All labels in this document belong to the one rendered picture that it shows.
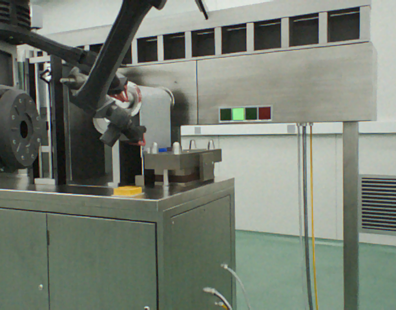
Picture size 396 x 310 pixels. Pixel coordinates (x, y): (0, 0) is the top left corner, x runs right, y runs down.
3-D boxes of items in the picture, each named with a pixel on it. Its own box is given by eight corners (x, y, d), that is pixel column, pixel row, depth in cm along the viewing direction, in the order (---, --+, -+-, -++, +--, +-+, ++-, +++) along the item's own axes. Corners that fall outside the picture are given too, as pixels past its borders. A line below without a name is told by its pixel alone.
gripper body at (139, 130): (143, 142, 166) (133, 133, 160) (121, 142, 170) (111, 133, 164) (147, 127, 168) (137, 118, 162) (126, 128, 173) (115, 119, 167)
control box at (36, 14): (22, 28, 201) (21, 6, 201) (35, 30, 206) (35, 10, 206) (30, 26, 197) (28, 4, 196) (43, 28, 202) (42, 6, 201)
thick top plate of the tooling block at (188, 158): (144, 168, 169) (144, 153, 168) (191, 161, 204) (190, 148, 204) (179, 170, 161) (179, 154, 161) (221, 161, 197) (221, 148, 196)
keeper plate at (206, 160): (199, 180, 176) (199, 154, 176) (209, 177, 185) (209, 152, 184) (205, 180, 175) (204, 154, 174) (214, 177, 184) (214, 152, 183)
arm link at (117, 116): (119, 103, 114) (86, 79, 114) (107, 120, 114) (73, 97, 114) (137, 121, 157) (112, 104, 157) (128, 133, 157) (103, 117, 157)
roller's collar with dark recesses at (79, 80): (66, 90, 183) (65, 74, 183) (75, 90, 189) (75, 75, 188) (77, 88, 180) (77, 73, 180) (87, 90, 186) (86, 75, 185)
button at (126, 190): (114, 195, 148) (113, 188, 147) (125, 192, 154) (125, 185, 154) (130, 196, 144) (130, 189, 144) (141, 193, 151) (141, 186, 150)
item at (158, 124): (141, 157, 174) (139, 112, 173) (170, 154, 195) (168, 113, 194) (141, 157, 173) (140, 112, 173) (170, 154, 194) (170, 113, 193)
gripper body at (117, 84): (123, 92, 161) (114, 78, 156) (102, 93, 166) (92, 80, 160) (130, 80, 164) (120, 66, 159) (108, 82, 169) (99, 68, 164)
